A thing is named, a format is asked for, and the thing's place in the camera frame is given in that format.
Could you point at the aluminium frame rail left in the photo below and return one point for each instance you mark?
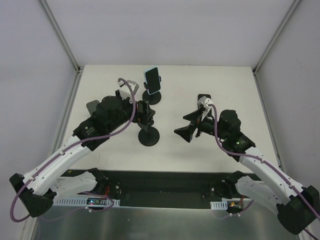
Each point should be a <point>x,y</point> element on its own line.
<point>59,34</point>

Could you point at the aluminium frame rail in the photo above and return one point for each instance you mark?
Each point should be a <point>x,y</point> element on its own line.
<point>276,35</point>
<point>59,34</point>

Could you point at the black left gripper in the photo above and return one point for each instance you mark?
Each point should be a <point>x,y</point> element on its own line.
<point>142,113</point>

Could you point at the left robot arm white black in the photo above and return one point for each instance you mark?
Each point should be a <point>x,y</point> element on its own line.
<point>40,188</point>

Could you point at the aluminium frame rail right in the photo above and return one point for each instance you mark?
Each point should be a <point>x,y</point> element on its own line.
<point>276,35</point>

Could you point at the small metal folding phone stand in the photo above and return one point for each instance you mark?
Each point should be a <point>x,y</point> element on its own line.
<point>91,106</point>

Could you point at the black phone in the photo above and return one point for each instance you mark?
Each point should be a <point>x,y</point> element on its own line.
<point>203,95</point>

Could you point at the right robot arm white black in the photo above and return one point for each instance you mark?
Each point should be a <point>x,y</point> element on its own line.
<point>295,205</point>

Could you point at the white slotted cable duct left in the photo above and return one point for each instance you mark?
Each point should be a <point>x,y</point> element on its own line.
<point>87,201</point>

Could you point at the white slotted cable duct right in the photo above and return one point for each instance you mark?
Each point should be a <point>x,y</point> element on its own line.
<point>226,204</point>

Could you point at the phone in light blue case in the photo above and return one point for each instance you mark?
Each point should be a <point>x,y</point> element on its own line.
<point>152,80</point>

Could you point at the white slotted cable duct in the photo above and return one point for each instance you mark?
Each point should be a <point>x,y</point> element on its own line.
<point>87,201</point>
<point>226,204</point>

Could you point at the black round-base phone stand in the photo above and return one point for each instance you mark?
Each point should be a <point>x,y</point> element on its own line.
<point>152,99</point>
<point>149,138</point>

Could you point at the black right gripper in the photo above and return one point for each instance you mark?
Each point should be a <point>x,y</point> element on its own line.
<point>198,124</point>

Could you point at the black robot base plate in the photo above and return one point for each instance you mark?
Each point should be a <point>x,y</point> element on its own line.
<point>177,190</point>

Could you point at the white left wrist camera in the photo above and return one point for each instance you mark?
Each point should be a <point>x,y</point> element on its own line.
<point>127,89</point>

